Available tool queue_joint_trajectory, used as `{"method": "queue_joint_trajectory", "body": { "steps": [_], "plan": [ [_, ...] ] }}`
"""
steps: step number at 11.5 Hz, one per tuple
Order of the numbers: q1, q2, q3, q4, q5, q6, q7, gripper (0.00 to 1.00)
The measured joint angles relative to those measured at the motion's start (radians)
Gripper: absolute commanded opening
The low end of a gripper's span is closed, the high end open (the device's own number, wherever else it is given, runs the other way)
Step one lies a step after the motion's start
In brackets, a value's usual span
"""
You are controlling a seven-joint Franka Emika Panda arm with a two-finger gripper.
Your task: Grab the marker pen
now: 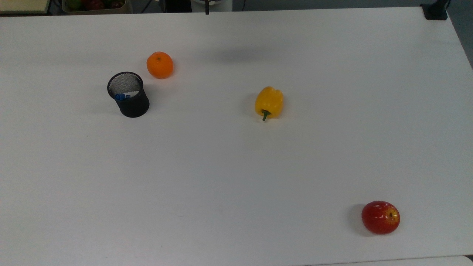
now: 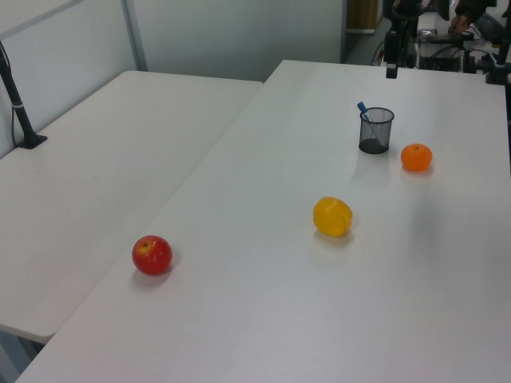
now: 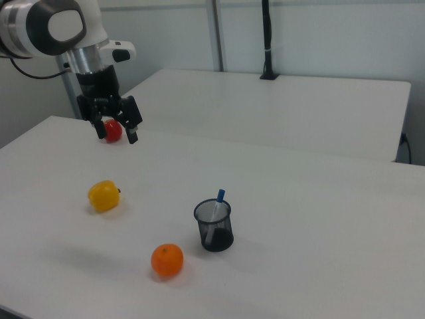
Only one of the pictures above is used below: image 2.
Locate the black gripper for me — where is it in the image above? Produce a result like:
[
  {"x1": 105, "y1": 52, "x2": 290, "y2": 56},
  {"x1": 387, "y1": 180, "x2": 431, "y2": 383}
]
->
[{"x1": 384, "y1": 29, "x2": 417, "y2": 79}]

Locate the blue white marker pen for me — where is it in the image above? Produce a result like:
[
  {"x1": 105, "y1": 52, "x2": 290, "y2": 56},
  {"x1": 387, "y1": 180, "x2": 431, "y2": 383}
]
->
[{"x1": 356, "y1": 101, "x2": 382, "y2": 144}]

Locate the bystander dark sleeve forearm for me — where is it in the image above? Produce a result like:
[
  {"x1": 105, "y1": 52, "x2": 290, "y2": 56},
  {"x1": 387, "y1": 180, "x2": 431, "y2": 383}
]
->
[{"x1": 454, "y1": 0, "x2": 499, "y2": 19}]

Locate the black mesh pen cup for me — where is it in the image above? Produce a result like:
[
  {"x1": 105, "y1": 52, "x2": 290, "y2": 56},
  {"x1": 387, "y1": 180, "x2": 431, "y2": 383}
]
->
[{"x1": 358, "y1": 106, "x2": 395, "y2": 155}]

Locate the bystander hand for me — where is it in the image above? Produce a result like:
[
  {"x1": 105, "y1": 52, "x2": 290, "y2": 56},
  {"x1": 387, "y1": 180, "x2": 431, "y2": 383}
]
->
[{"x1": 448, "y1": 14, "x2": 469, "y2": 34}]

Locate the black electronics box on desk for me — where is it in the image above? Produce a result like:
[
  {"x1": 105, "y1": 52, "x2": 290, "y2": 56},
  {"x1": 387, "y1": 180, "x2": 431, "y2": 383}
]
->
[{"x1": 418, "y1": 46, "x2": 466, "y2": 73}]

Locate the wooden brown panel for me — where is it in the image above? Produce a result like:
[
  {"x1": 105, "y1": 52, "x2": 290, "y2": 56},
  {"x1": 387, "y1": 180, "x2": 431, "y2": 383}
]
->
[{"x1": 346, "y1": 0, "x2": 378, "y2": 34}]

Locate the orange mandarin fruit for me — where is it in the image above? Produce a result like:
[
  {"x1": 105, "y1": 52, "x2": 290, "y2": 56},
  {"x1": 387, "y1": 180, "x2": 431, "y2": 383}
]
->
[{"x1": 400, "y1": 142, "x2": 434, "y2": 173}]

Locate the black keyboard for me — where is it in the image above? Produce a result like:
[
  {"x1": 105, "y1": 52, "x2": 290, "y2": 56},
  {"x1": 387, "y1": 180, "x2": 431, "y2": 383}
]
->
[{"x1": 476, "y1": 12, "x2": 505, "y2": 44}]

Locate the yellow bell pepper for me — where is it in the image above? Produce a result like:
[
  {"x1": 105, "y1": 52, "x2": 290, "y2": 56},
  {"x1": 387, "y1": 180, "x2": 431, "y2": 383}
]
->
[{"x1": 312, "y1": 195, "x2": 355, "y2": 239}]

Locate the red apple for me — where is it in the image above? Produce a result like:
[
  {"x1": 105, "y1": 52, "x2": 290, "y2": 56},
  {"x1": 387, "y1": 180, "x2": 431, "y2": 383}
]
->
[{"x1": 132, "y1": 235, "x2": 173, "y2": 276}]

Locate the black camera stand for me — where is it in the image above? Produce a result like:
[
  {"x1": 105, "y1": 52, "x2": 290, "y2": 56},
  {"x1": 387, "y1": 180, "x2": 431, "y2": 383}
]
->
[{"x1": 485, "y1": 38, "x2": 511, "y2": 85}]

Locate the grey partition frame post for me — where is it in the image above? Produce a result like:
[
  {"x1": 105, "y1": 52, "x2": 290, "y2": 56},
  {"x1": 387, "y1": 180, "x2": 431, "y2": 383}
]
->
[{"x1": 121, "y1": 0, "x2": 149, "y2": 73}]

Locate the black camera pole with base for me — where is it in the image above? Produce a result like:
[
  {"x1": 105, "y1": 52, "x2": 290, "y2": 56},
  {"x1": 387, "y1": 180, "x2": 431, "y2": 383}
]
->
[{"x1": 0, "y1": 39, "x2": 49, "y2": 150}]

